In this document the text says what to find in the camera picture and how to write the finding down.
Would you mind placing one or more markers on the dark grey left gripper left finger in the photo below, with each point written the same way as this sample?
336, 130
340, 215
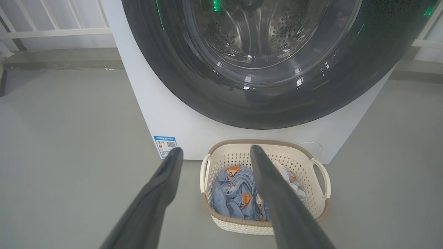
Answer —
152, 207

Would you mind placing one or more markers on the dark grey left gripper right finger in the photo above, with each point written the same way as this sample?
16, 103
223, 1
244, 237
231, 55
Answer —
283, 214

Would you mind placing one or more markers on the blue patterned clothes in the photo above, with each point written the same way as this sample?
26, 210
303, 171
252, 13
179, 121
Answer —
294, 186

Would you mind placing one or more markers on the blue printed pajama trousers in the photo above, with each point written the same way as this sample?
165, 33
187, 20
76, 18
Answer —
228, 199

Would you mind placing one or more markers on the dark glass washing machine door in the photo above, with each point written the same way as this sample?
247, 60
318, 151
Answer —
173, 69

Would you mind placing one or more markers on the cream perforated laundry basket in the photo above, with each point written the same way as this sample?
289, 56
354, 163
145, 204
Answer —
306, 166

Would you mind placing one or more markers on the white washing machine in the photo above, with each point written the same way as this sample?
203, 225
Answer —
180, 117

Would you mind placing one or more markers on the blue energy label sticker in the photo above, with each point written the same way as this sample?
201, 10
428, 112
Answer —
165, 143

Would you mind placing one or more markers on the white metal railing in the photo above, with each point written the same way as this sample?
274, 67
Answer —
52, 33

